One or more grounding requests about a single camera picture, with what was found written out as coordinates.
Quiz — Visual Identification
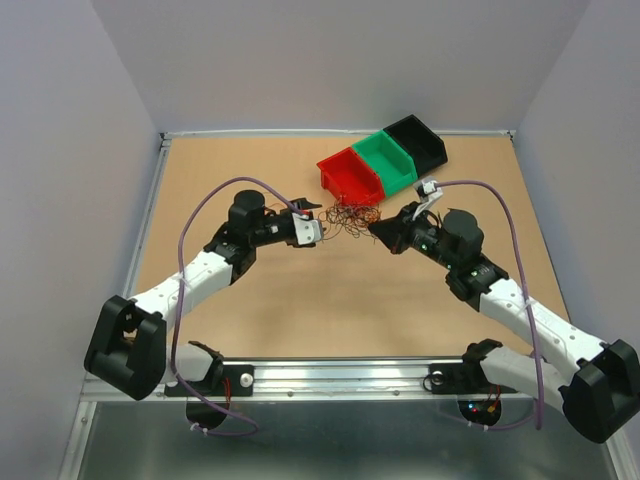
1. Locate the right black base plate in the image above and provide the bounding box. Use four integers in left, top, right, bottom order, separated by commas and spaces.
421, 362, 498, 395

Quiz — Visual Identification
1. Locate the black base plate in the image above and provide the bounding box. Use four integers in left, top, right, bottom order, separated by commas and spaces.
421, 362, 498, 395
188, 363, 255, 399

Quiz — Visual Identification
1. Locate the green plastic bin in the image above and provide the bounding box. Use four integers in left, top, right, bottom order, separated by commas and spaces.
352, 130, 417, 197

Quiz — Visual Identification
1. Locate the black plastic bin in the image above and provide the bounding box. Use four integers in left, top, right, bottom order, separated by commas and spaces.
383, 114, 448, 178

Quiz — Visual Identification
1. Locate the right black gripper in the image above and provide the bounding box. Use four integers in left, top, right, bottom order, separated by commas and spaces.
366, 201, 458, 271

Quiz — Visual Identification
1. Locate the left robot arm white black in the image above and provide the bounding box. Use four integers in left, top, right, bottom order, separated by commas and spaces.
84, 190, 323, 400

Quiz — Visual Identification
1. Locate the red plastic bin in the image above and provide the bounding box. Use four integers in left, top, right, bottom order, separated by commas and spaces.
317, 147, 385, 206

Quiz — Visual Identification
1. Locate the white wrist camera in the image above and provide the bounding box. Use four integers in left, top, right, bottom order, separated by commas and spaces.
413, 176, 443, 219
292, 213, 324, 247

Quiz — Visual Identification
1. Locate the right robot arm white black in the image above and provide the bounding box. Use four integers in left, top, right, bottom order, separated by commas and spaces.
369, 202, 639, 444

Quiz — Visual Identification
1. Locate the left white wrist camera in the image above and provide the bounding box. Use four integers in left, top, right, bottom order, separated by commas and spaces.
292, 213, 324, 247

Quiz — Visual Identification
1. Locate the aluminium mounting rail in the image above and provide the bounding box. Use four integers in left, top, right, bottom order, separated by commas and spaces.
140, 346, 537, 401

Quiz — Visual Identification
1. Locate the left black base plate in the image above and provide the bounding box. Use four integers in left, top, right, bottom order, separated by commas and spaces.
188, 363, 255, 399

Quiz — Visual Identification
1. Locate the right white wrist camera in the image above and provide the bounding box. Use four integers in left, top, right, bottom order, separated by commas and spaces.
413, 176, 443, 219

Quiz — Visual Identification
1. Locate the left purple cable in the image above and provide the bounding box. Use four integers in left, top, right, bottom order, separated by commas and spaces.
169, 176, 260, 437

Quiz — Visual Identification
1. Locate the thin wire bundle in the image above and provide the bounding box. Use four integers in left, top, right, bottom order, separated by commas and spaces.
319, 199, 384, 246

